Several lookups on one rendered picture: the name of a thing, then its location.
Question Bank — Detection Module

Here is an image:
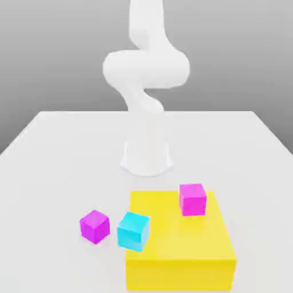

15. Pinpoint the small magenta cube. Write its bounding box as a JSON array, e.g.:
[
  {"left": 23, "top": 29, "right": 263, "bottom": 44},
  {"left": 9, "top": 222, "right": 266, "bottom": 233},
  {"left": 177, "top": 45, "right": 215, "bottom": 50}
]
[{"left": 179, "top": 183, "right": 207, "bottom": 217}]

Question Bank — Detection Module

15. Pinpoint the small cyan cube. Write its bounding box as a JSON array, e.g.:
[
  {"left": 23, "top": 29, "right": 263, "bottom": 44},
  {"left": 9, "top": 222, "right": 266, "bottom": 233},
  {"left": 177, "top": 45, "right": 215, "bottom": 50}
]
[{"left": 116, "top": 211, "right": 151, "bottom": 253}]

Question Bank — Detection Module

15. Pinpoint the small purple cube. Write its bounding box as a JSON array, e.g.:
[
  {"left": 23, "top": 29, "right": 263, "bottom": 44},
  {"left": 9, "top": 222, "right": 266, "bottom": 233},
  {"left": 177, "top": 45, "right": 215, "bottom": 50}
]
[{"left": 79, "top": 209, "right": 111, "bottom": 245}]

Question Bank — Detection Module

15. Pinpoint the large yellow box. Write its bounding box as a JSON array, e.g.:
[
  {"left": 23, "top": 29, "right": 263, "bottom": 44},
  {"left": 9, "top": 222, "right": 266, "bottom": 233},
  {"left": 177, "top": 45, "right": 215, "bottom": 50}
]
[{"left": 125, "top": 190, "right": 237, "bottom": 292}]

